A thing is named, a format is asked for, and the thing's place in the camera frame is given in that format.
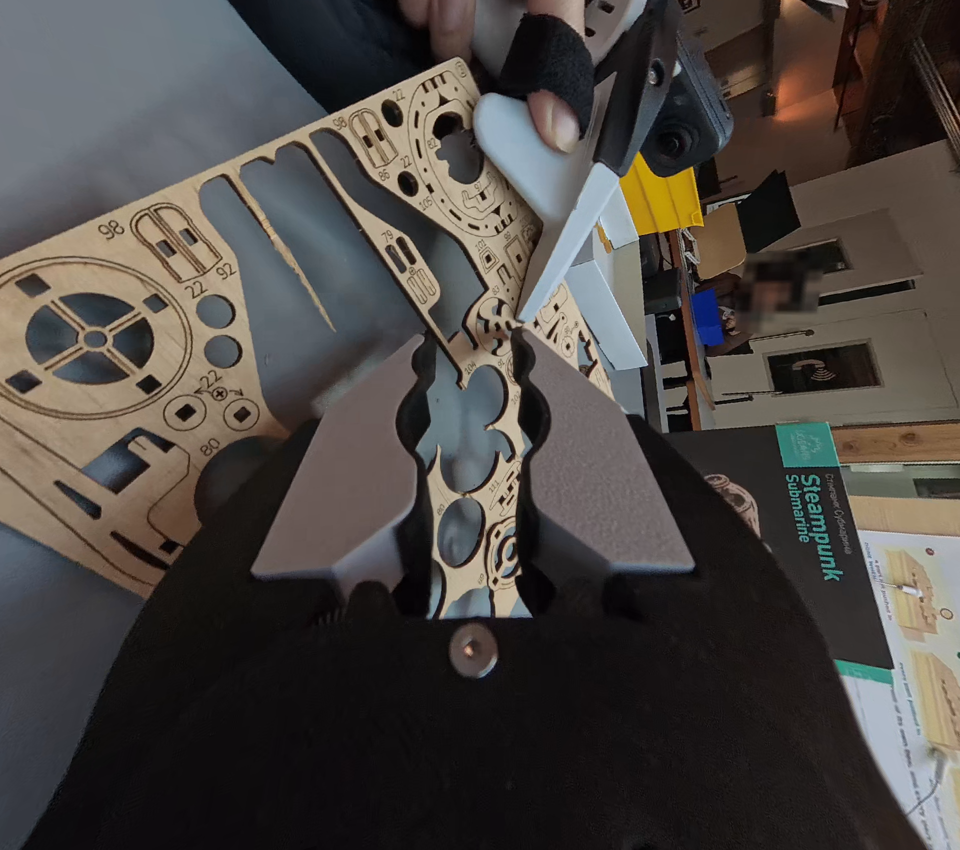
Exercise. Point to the illustrated white guide sheet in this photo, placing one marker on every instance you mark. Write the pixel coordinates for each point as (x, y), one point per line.
(900, 730)

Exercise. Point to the wooden parts sheet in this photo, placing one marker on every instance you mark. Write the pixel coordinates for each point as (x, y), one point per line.
(19, 445)

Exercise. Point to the white cardboard box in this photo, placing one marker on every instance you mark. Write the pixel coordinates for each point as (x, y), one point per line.
(600, 310)

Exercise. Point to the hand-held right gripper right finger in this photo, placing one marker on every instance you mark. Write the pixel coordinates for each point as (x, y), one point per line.
(600, 490)

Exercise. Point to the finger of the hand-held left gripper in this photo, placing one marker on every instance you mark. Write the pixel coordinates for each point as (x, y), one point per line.
(570, 220)

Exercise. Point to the yellow plastic bin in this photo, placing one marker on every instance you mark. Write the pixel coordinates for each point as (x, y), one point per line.
(667, 197)

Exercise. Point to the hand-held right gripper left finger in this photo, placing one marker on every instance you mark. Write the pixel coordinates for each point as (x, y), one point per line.
(337, 490)

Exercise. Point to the teal-labelled kit box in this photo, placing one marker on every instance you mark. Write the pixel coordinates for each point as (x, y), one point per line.
(750, 490)

